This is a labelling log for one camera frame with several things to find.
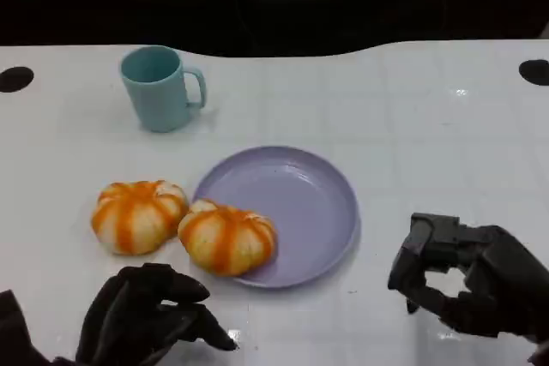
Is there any orange and white bread roll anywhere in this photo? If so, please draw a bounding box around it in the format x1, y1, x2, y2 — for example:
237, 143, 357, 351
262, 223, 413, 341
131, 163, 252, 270
178, 198, 279, 278
90, 180, 190, 255

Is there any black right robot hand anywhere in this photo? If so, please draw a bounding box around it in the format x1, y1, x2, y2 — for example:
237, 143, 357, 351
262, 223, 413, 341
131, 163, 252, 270
387, 212, 549, 345

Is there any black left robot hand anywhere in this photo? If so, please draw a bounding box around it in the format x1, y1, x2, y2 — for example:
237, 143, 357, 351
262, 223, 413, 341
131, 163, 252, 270
75, 262, 238, 366

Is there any black table cable grommet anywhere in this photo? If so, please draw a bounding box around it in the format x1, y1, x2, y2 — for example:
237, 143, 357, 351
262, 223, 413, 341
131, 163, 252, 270
517, 59, 549, 86
0, 66, 35, 93

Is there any pale green mug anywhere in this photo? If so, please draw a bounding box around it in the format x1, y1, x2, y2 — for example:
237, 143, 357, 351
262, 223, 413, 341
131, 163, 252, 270
119, 45, 208, 134

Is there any lilac plate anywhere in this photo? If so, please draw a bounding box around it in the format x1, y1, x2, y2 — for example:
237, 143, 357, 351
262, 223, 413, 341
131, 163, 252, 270
190, 146, 360, 290

